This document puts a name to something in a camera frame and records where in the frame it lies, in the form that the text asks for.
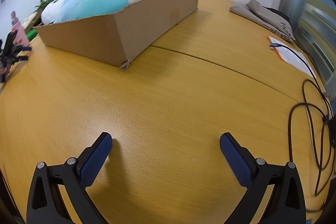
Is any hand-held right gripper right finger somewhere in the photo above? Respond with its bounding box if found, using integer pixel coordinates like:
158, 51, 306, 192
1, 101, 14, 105
219, 132, 307, 224

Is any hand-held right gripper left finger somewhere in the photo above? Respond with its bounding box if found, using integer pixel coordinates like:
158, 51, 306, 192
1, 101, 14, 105
26, 132, 113, 224

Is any cardboard box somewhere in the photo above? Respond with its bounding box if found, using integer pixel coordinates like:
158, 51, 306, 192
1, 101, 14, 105
34, 0, 200, 72

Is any pink packet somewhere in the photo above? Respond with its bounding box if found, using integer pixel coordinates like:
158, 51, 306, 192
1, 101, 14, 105
10, 11, 30, 46

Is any black power adapter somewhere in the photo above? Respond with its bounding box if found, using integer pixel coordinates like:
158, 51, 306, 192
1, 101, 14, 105
323, 115, 336, 147

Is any white paper sheet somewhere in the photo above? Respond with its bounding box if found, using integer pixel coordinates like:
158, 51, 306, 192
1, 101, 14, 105
267, 35, 317, 79

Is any beige canvas tote bag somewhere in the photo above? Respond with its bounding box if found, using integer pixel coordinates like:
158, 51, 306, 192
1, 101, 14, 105
230, 0, 297, 42

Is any glass door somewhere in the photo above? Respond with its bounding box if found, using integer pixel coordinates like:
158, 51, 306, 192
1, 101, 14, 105
280, 0, 336, 88

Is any black usb cable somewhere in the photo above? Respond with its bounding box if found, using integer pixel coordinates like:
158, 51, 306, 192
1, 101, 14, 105
269, 42, 336, 197

